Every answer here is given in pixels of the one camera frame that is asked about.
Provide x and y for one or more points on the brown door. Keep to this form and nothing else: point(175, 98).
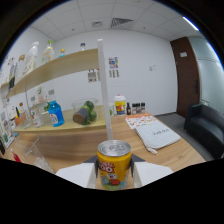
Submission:
point(186, 76)

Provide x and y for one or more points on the clear bottle with blue cap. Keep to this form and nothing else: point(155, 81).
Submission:
point(82, 46)

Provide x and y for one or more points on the multicolour wall poster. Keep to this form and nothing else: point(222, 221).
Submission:
point(113, 66)

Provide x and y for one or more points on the clear bottle with orange cap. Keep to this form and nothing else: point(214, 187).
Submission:
point(24, 118)

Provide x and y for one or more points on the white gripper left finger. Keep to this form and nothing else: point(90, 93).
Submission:
point(76, 174)

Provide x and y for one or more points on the orange printed menu sheet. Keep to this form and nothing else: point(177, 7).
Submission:
point(140, 120)

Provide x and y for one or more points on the clear glass cup with ice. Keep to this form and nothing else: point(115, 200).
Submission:
point(36, 160)

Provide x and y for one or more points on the ceiling air vent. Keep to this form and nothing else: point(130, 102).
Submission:
point(121, 23)

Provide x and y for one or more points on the clear bottle with green cap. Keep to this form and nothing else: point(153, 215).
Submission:
point(48, 53)

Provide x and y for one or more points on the glass jar with limes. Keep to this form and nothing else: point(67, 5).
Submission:
point(91, 111)

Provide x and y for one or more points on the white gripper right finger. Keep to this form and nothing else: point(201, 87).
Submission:
point(151, 172)

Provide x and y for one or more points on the white yellow cup red lid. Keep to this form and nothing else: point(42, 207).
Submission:
point(120, 106)

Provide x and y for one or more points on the black and white can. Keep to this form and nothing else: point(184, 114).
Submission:
point(12, 76)

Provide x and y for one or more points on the white flower in vase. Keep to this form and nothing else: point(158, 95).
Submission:
point(40, 95)

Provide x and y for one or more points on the blue liquid bottle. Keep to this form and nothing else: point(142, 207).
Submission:
point(55, 113)

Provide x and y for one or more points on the glass jar with wooden lid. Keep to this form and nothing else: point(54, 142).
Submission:
point(20, 66)

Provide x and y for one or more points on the dark wooden muddler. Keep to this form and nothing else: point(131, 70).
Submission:
point(80, 116)

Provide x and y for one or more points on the black sofa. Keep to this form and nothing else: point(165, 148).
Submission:
point(206, 130)

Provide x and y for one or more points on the yellow drink can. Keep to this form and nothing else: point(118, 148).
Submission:
point(114, 166)

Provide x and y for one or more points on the white frame wooden two-tier shelf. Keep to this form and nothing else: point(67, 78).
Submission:
point(66, 68)

